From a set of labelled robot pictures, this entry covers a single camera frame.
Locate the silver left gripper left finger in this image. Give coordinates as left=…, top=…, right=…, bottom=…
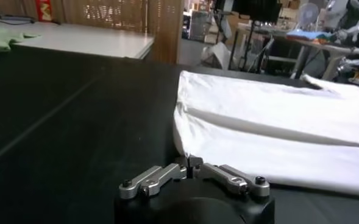
left=119, top=155, right=188, bottom=200

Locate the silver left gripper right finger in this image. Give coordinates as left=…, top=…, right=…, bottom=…
left=188, top=155, right=271, bottom=197

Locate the white t-shirt with print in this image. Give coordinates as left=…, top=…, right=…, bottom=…
left=172, top=70, right=359, bottom=198

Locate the black tablecloth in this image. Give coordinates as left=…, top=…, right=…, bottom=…
left=0, top=44, right=359, bottom=224

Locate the white reflector board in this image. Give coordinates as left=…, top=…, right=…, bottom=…
left=202, top=41, right=232, bottom=70

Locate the white side table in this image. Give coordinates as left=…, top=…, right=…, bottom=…
left=0, top=21, right=155, bottom=60

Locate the white standing desk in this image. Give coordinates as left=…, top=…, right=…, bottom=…
left=285, top=36, right=359, bottom=82

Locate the black monitor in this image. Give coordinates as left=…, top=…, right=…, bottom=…
left=232, top=0, right=283, bottom=24

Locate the red chips can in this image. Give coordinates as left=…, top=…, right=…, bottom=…
left=34, top=0, right=54, bottom=23

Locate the black power strip with cable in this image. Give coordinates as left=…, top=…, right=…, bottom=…
left=0, top=12, right=35, bottom=26

